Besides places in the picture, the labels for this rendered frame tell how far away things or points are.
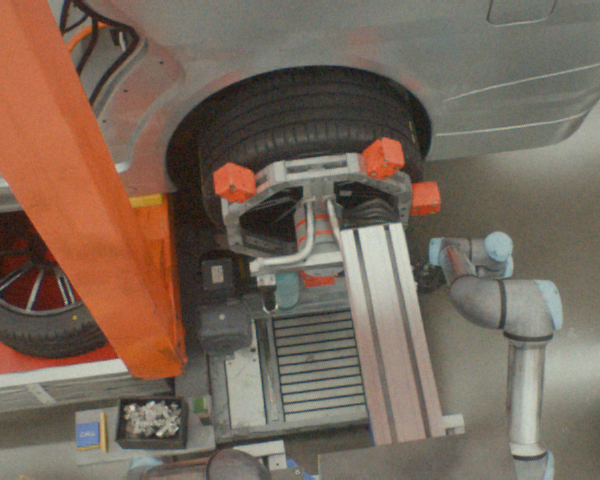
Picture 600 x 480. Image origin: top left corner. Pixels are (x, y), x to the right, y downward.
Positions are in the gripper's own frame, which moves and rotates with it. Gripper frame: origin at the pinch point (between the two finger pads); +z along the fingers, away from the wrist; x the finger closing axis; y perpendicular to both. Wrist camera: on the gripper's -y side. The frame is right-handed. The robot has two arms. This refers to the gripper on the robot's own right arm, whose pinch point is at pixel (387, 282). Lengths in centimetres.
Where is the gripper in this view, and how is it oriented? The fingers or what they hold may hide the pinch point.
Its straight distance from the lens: 256.4
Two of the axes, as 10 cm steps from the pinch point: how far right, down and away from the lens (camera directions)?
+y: -0.2, -4.3, -9.0
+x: 1.2, 8.9, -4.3
